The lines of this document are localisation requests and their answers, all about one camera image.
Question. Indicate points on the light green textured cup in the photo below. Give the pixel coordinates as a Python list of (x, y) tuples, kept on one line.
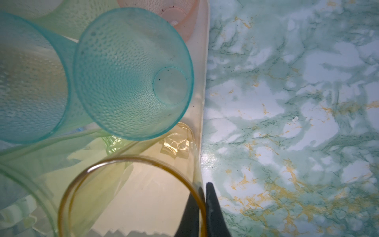
[(68, 18)]

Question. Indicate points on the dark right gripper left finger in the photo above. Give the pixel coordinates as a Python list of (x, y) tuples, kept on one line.
[(189, 225)]

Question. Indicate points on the green clear glass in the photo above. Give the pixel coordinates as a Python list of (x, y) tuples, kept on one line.
[(69, 155)]

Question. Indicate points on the yellow clear tall glass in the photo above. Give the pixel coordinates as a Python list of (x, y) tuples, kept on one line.
[(141, 191)]

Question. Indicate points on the teal textured cup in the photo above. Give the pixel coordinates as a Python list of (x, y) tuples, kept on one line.
[(133, 74), (38, 95)]

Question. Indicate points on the blue clear glass front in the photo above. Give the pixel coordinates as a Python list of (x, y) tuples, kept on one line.
[(26, 208)]

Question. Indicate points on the pink textured cup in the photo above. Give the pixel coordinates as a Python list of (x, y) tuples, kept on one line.
[(181, 14)]

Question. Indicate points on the beige rectangular tray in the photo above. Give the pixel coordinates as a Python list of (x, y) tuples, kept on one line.
[(149, 186)]

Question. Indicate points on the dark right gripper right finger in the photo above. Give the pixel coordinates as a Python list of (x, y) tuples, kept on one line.
[(216, 225)]

